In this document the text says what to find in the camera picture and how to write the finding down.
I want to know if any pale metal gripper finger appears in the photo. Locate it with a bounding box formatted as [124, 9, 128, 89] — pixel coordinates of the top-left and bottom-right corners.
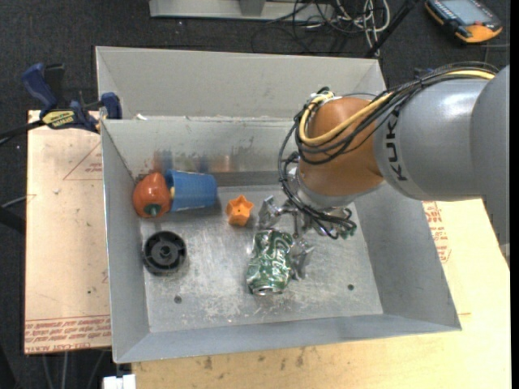
[289, 237, 316, 280]
[257, 194, 282, 230]

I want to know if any orange star-shaped toy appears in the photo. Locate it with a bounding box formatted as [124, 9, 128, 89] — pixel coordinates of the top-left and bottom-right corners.
[225, 194, 255, 228]

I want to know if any crushed green drink can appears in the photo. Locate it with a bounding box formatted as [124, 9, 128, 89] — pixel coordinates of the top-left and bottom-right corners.
[245, 229, 294, 297]

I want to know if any blue plastic cup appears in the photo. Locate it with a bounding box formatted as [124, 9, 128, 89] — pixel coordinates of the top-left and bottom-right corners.
[163, 169, 219, 213]

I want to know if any grey metal bin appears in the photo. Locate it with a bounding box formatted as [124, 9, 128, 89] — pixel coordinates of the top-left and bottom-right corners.
[95, 45, 462, 365]

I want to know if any black round ribbed disc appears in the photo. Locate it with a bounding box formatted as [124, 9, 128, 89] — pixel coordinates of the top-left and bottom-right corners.
[141, 230, 189, 276]

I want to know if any orange toy pepper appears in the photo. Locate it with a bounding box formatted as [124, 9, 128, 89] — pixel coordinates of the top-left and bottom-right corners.
[131, 171, 173, 220]

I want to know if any brown cardboard board, red print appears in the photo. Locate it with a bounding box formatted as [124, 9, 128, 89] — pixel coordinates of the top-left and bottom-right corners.
[24, 109, 453, 355]

